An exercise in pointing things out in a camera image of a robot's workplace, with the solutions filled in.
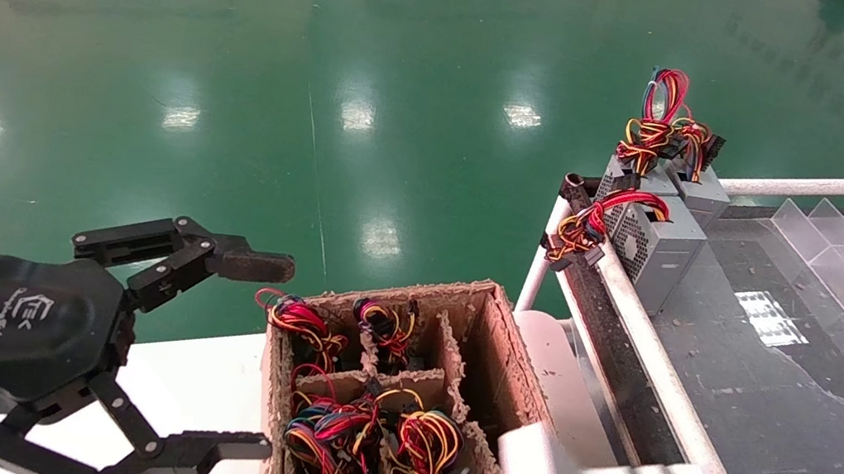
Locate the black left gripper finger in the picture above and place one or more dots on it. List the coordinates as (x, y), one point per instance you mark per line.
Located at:
(251, 262)

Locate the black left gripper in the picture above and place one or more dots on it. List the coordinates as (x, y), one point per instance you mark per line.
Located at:
(15, 327)

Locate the brown cardboard divider box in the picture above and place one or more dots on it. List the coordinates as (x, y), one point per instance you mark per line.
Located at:
(503, 366)

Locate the black pipe connector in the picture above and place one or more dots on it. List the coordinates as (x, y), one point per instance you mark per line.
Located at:
(575, 189)

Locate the white frame leg pipe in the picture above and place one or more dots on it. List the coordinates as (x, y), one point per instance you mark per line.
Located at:
(532, 287)

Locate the long white frame pipe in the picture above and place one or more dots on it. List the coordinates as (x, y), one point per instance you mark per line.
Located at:
(662, 365)

